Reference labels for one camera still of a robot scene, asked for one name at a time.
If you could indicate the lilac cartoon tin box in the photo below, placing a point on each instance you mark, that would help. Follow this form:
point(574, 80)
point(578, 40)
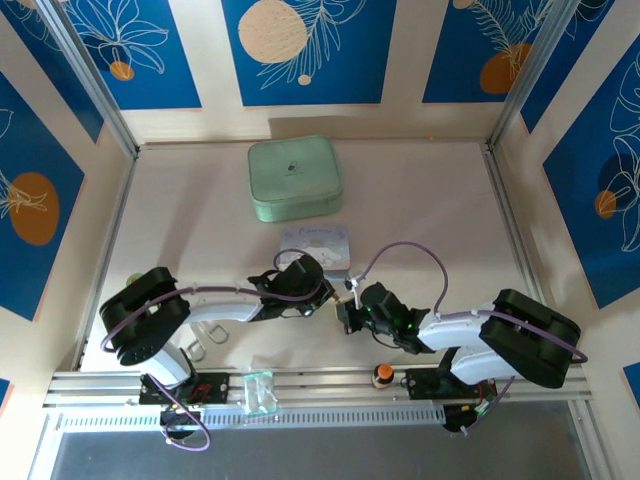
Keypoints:
point(320, 240)

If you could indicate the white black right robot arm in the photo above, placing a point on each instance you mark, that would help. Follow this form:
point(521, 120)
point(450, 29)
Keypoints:
point(520, 330)

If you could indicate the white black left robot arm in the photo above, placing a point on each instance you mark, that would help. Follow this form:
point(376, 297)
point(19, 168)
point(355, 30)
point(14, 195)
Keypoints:
point(145, 320)

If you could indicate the small orange cap bottle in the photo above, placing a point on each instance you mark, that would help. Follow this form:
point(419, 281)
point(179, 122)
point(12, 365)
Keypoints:
point(383, 375)

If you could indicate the silver metal clip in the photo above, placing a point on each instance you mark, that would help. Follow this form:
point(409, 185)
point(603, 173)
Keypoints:
point(218, 333)
point(197, 351)

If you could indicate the clear plastic bag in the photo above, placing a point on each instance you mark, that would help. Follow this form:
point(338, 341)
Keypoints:
point(259, 392)

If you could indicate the mint green zip case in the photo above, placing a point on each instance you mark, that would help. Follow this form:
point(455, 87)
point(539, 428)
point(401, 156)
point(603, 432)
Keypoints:
point(295, 177)

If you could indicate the green orange small toy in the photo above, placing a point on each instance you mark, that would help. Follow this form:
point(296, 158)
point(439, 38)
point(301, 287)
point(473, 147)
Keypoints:
point(133, 278)

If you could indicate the aluminium front rail frame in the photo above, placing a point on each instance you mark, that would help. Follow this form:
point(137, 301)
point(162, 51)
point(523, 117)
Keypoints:
point(320, 382)

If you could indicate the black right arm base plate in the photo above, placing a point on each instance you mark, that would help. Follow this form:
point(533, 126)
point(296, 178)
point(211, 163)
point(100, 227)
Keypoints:
point(425, 385)

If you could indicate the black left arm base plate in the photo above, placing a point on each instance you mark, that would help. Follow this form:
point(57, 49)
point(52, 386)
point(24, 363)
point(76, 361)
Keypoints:
point(212, 387)

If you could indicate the aluminium table side rail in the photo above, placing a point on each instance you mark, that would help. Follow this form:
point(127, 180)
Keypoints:
point(107, 225)
point(515, 225)

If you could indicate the blue botanical wall poster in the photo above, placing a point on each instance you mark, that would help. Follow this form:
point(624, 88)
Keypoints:
point(35, 210)
point(45, 60)
point(595, 200)
point(575, 55)
point(135, 55)
point(490, 50)
point(310, 50)

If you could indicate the aluminium corner post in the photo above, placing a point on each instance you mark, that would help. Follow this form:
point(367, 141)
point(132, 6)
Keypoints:
point(85, 75)
point(535, 70)

